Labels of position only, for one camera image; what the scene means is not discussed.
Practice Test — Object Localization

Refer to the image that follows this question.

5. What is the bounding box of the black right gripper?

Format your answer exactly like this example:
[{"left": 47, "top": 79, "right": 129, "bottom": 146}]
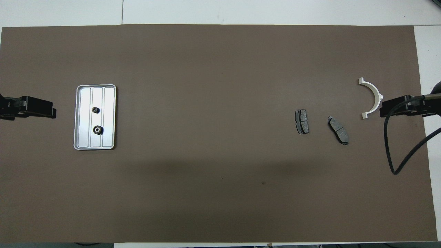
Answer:
[{"left": 380, "top": 95, "right": 441, "bottom": 118}]

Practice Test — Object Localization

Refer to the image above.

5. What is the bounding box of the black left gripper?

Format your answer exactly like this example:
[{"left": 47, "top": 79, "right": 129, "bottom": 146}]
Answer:
[{"left": 0, "top": 94, "right": 57, "bottom": 121}]

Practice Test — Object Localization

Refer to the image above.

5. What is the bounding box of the silver metal tray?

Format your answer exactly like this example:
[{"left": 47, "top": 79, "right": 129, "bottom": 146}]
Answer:
[{"left": 73, "top": 84, "right": 117, "bottom": 151}]

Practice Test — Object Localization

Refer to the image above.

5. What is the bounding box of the long dark brake pad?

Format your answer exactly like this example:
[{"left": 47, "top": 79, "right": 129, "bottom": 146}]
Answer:
[{"left": 327, "top": 116, "right": 349, "bottom": 145}]

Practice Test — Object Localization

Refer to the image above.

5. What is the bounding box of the short dark brake pad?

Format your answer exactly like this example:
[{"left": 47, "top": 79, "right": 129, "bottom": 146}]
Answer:
[{"left": 295, "top": 109, "right": 309, "bottom": 135}]

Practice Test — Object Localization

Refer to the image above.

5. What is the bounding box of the brown table mat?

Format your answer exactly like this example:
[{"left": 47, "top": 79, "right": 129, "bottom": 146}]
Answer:
[{"left": 0, "top": 24, "right": 438, "bottom": 244}]

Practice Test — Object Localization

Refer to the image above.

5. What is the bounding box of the white semicircular plastic bracket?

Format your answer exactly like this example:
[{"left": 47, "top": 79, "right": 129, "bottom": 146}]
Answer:
[{"left": 358, "top": 77, "right": 383, "bottom": 120}]

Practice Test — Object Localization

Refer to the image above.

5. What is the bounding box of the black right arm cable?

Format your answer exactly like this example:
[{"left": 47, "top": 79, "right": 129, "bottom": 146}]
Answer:
[{"left": 383, "top": 93, "right": 441, "bottom": 175}]

